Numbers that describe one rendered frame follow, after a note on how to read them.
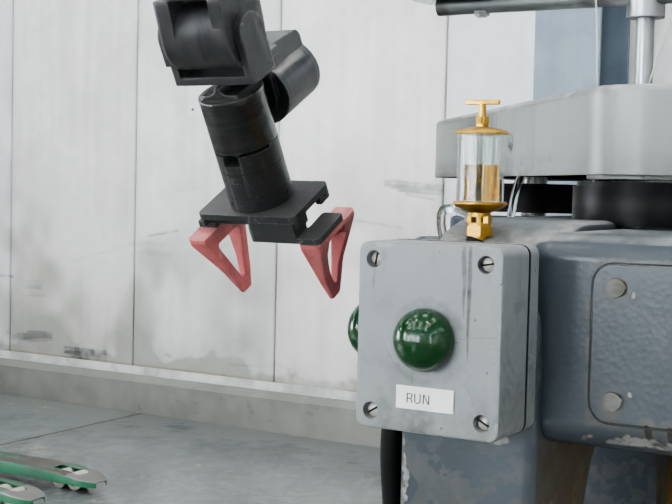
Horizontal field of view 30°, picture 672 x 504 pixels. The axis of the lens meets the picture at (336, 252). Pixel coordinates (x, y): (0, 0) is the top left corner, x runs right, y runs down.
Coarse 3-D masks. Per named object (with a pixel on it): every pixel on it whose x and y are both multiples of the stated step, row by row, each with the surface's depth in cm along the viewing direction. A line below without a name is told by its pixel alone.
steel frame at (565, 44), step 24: (552, 24) 555; (576, 24) 549; (600, 24) 544; (624, 24) 579; (552, 48) 555; (576, 48) 549; (600, 48) 545; (624, 48) 579; (552, 72) 555; (576, 72) 550; (600, 72) 585; (624, 72) 579
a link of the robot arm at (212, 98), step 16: (272, 80) 108; (208, 96) 105; (224, 96) 104; (240, 96) 104; (256, 96) 104; (272, 96) 109; (208, 112) 105; (224, 112) 104; (240, 112) 104; (256, 112) 105; (272, 112) 110; (208, 128) 106; (224, 128) 105; (240, 128) 105; (256, 128) 105; (272, 128) 107; (224, 144) 106; (240, 144) 105; (256, 144) 106
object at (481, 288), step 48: (384, 240) 61; (384, 288) 60; (432, 288) 58; (480, 288) 57; (384, 336) 60; (480, 336) 57; (384, 384) 60; (432, 384) 59; (480, 384) 57; (528, 384) 60; (432, 432) 59; (480, 432) 58
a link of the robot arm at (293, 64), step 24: (240, 24) 100; (240, 48) 101; (264, 48) 103; (288, 48) 110; (192, 72) 106; (216, 72) 105; (240, 72) 103; (264, 72) 103; (288, 72) 109; (312, 72) 112; (288, 96) 109
